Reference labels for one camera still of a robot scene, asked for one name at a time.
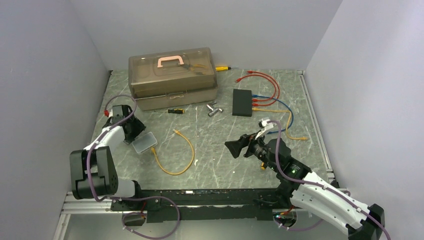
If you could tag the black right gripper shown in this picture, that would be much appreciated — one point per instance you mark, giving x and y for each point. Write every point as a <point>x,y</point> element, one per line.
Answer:
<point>235,146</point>

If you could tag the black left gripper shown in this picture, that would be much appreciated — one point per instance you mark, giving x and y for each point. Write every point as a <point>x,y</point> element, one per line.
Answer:
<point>139,127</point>

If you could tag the small white switch box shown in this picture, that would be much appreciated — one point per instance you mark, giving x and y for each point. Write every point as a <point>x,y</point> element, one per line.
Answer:
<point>144,142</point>

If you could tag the black network switch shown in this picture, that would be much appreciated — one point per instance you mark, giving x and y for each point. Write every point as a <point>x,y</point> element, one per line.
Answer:
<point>242,103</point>

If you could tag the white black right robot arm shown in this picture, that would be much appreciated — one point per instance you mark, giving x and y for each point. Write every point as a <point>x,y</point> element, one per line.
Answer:
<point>303,188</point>

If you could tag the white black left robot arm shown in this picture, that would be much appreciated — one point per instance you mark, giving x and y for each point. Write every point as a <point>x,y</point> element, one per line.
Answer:
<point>92,169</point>

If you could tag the chrome socket adapter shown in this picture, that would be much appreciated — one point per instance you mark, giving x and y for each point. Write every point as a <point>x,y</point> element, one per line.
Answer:
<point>212,109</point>

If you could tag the black yellow screwdriver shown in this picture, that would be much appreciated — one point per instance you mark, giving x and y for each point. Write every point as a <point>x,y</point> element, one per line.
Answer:
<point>178,111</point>

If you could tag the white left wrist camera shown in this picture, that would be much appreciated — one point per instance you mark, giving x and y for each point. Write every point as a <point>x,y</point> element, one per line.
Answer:
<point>117,111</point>

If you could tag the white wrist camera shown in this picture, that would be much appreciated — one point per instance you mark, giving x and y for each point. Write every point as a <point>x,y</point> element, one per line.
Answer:
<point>265,125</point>
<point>117,111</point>

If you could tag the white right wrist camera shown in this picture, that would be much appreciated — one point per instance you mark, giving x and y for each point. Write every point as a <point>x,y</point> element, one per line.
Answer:
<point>265,125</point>

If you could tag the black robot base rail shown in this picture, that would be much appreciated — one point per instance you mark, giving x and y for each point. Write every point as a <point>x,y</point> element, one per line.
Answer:
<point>261,204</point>

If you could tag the brown translucent toolbox pink handle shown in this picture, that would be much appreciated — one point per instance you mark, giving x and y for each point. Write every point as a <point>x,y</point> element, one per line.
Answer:
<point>173,78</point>

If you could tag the yellow handled screwdriver by wall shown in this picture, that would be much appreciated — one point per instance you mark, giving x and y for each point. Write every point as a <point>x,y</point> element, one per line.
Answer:
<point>222,68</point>

